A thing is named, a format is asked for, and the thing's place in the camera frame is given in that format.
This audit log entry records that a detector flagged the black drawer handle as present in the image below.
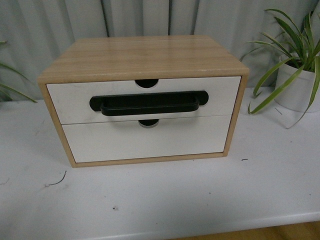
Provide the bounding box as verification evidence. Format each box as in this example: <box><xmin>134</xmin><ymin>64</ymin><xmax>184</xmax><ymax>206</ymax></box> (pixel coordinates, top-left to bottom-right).
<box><xmin>89</xmin><ymin>90</ymin><xmax>209</xmax><ymax>117</ymax></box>

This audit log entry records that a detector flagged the green striped spider plant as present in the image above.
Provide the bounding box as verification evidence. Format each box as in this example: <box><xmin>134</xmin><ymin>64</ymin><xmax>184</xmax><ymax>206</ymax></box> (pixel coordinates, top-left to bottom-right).
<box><xmin>247</xmin><ymin>8</ymin><xmax>320</xmax><ymax>115</ymax></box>

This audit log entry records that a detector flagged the wooden drawer cabinet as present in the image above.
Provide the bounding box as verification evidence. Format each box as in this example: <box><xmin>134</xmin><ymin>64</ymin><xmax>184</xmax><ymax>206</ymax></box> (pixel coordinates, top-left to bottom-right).
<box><xmin>37</xmin><ymin>35</ymin><xmax>249</xmax><ymax>168</ymax></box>

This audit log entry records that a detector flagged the green plant leaves left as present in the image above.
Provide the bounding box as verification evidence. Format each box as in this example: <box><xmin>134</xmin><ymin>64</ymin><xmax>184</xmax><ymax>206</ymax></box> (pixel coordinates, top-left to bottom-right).
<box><xmin>0</xmin><ymin>39</ymin><xmax>37</xmax><ymax>103</ymax></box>

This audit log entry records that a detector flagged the white drawer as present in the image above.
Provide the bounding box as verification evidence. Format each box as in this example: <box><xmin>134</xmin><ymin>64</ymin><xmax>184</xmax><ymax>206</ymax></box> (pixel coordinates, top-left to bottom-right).
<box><xmin>62</xmin><ymin>115</ymin><xmax>231</xmax><ymax>163</ymax></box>
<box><xmin>47</xmin><ymin>76</ymin><xmax>241</xmax><ymax>125</ymax></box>

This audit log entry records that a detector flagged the white plant pot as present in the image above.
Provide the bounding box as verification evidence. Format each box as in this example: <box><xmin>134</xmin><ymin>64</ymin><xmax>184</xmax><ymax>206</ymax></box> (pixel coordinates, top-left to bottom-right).
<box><xmin>274</xmin><ymin>62</ymin><xmax>320</xmax><ymax>113</ymax></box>

